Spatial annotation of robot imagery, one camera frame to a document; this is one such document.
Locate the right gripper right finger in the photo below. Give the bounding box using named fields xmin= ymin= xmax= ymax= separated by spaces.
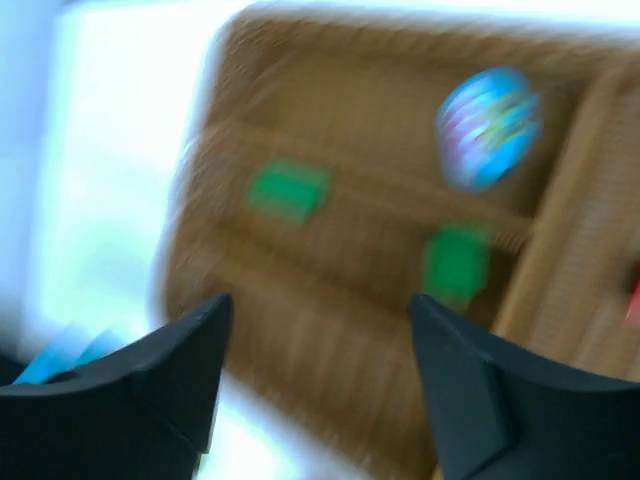
xmin=408 ymin=295 xmax=639 ymax=479

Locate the long green lego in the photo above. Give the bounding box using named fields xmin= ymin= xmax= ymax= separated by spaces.
xmin=246 ymin=159 xmax=332 ymax=224

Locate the brown wicker divided basket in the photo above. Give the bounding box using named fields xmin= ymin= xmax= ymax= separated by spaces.
xmin=164 ymin=7 xmax=639 ymax=479

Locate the blue monster face lego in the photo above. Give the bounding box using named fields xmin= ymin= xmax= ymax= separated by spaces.
xmin=434 ymin=67 xmax=542 ymax=193

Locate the blue lego base piece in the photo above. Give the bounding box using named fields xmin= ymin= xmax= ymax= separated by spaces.
xmin=13 ymin=326 xmax=126 ymax=385

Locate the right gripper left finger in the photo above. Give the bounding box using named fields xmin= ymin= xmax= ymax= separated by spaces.
xmin=1 ymin=294 xmax=233 ymax=479

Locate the small red lego brick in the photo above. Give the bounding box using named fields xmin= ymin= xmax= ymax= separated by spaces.
xmin=625 ymin=271 xmax=640 ymax=323

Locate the small green square lego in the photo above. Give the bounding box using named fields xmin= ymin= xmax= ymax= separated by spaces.
xmin=420 ymin=224 xmax=491 ymax=311

